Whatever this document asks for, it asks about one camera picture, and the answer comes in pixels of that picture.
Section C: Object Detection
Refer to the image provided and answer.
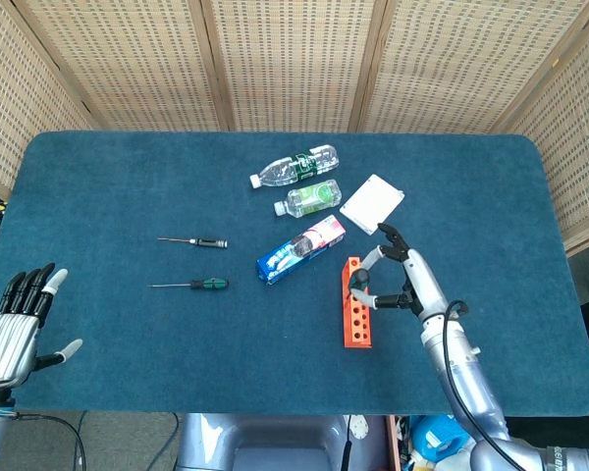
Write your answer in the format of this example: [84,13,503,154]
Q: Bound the orange block with holes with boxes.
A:
[342,256,374,350]

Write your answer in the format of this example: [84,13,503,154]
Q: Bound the reddish brown wooden board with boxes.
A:
[385,415,402,471]

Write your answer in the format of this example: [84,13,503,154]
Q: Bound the black slim precision screwdriver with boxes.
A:
[157,236,229,249]

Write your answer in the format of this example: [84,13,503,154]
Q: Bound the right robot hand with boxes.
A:
[351,223,449,323]

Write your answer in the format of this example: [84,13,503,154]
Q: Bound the large clear water bottle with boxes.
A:
[248,143,341,189]

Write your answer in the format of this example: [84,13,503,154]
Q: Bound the grey blue robot torso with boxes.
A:
[176,412,392,471]

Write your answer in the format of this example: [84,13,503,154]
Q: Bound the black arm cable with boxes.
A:
[9,411,88,471]
[443,299,526,471]

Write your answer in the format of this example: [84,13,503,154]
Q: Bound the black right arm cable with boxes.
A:
[443,299,526,471]

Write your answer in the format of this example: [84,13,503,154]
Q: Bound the small green black screwdriver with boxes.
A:
[147,277,231,291]

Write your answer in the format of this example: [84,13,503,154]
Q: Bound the toothpaste box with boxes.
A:
[255,214,348,286]

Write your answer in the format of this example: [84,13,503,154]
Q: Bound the blue white plastic container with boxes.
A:
[405,415,477,471]

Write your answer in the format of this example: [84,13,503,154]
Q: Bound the white flat box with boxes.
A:
[339,174,406,236]

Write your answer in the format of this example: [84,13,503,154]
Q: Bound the small clear green-label bottle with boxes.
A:
[273,179,344,219]

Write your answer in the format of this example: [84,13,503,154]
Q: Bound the woven wicker screen panel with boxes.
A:
[12,0,235,132]
[490,0,589,256]
[348,0,589,134]
[198,0,389,133]
[0,0,99,200]

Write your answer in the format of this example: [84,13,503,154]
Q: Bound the blue carpet table mat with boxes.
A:
[0,130,589,418]

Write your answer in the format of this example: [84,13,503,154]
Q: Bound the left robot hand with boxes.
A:
[0,262,84,389]

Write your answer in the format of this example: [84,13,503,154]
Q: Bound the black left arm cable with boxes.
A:
[9,411,88,471]

